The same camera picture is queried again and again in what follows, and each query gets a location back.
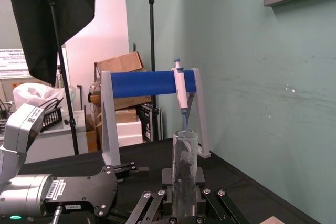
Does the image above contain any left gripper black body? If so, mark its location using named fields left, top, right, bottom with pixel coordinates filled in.
left=44, top=165, right=119, bottom=218

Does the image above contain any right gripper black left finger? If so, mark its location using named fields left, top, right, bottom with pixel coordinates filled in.
left=125, top=167, right=174, bottom=224

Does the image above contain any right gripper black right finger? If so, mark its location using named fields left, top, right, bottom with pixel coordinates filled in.
left=196, top=167, right=249, bottom=224

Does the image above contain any clear glass test tube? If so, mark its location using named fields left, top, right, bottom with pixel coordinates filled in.
left=171, top=129, right=198, bottom=219

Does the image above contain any black table cloth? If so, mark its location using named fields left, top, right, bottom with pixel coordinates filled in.
left=15, top=137, right=319, bottom=224

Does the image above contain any white cardboard box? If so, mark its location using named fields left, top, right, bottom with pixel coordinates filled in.
left=114, top=107, right=144, bottom=146

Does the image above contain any small brown cardboard box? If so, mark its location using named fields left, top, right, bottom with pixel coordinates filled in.
left=85, top=113, right=103, bottom=153

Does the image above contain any light wooden piece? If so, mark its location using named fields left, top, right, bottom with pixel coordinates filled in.
left=258, top=216, right=290, bottom=224

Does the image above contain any black case with silver edges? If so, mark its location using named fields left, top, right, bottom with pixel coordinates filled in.
left=136, top=102, right=164, bottom=143

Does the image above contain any white cabinet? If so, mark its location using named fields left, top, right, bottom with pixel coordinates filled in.
left=25, top=109, right=88, bottom=164

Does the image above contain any flat brown cardboard box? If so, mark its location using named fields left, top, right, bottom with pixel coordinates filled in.
left=112, top=93, right=153, bottom=111

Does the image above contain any black plastic crate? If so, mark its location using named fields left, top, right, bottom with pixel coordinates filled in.
left=40, top=97, right=63, bottom=132

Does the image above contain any grey pipette stand blue bar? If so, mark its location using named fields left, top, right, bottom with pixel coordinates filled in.
left=100, top=68, right=212, bottom=167

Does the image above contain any black softbox light stand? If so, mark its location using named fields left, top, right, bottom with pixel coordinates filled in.
left=44, top=0, right=80, bottom=156

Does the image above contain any white blue pipette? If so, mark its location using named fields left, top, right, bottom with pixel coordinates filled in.
left=171, top=58, right=190, bottom=132

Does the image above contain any open brown cardboard box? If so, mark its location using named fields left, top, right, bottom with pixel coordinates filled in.
left=94, top=51, right=148, bottom=74

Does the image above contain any white plastic bag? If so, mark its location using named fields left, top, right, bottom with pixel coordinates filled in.
left=13, top=82, right=67, bottom=112

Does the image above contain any black thin light stand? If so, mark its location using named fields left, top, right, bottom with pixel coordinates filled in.
left=145, top=0, right=159, bottom=141

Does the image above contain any white printed poster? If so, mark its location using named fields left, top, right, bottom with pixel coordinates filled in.
left=0, top=47, right=30, bottom=78

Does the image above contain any thin cable with silver plug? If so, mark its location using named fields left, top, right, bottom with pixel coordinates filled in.
left=52, top=203, right=65, bottom=224

